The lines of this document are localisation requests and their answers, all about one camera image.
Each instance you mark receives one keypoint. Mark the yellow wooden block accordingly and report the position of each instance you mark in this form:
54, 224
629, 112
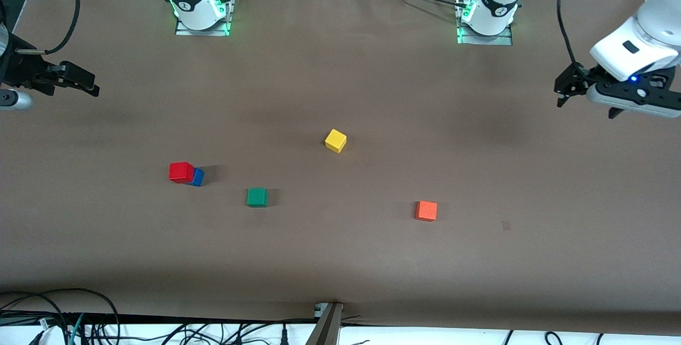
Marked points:
335, 140

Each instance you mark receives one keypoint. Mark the brown paper table cover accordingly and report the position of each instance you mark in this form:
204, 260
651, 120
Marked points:
340, 260

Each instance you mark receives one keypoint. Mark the green wooden block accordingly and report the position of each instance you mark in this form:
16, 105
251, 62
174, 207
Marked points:
257, 197

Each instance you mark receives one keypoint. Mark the aluminium profile strut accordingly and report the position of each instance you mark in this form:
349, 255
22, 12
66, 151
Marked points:
325, 329

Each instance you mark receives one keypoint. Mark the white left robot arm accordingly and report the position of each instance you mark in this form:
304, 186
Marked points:
638, 41

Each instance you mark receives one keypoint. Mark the orange wooden block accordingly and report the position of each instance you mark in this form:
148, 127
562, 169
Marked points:
426, 211

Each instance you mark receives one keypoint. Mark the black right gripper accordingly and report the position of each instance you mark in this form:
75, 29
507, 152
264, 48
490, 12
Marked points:
22, 68

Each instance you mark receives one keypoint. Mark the blue wooden block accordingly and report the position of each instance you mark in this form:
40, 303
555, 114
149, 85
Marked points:
199, 179

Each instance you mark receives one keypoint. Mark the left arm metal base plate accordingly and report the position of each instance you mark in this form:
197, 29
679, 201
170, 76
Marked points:
487, 41

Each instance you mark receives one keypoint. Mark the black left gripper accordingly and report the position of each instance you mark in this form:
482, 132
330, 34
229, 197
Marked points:
576, 79

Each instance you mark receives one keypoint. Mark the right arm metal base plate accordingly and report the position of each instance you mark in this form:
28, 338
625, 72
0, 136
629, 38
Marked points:
202, 32

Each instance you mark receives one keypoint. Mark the red wooden block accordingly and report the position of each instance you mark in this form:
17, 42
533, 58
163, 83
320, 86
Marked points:
181, 172

